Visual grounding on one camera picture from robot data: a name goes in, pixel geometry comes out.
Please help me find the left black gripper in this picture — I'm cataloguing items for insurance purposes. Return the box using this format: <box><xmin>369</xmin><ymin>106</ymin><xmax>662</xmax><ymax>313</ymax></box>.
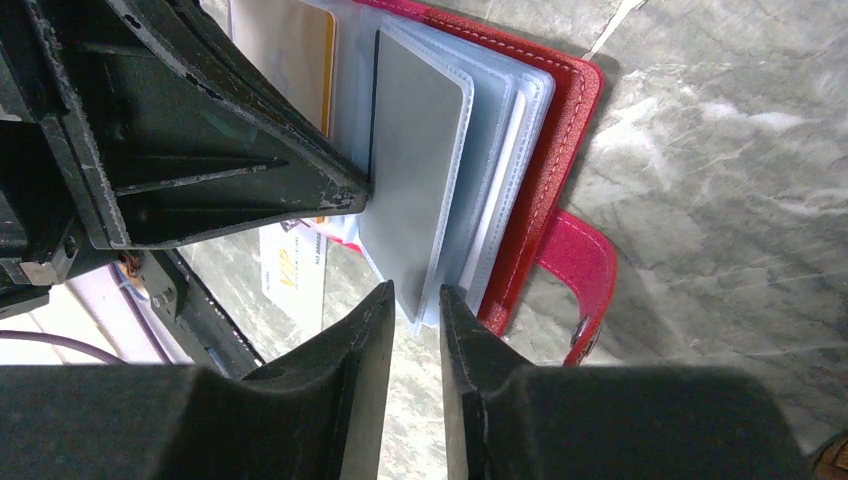
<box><xmin>1</xmin><ymin>1</ymin><xmax>371</xmax><ymax>318</ymax></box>

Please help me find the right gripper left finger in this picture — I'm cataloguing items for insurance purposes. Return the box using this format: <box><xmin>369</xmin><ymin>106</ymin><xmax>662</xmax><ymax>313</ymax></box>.
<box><xmin>1</xmin><ymin>281</ymin><xmax>396</xmax><ymax>479</ymax></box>

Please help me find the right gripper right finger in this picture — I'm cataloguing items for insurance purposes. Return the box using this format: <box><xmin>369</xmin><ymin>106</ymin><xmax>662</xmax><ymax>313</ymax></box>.
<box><xmin>440</xmin><ymin>286</ymin><xmax>812</xmax><ymax>479</ymax></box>

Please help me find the grey credit card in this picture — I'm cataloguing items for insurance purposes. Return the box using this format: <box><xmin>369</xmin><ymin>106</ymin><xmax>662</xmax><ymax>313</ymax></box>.
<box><xmin>358</xmin><ymin>25</ymin><xmax>474</xmax><ymax>327</ymax></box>

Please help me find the red leather card holder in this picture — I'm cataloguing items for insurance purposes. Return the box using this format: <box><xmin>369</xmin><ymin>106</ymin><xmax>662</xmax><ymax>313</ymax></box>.
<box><xmin>228</xmin><ymin>0</ymin><xmax>619</xmax><ymax>367</ymax></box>

